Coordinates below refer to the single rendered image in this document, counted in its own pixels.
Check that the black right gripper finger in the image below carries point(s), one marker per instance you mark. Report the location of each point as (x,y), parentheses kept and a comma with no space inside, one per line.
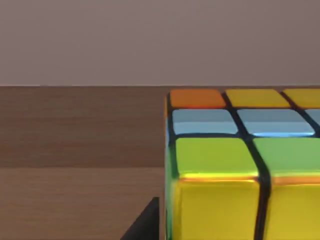
(147,222)

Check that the multicoloured puzzle cube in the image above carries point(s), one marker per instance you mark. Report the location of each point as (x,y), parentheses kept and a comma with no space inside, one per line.
(225,162)

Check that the wooden table surface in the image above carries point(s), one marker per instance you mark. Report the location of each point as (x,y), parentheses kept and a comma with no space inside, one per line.
(75,150)

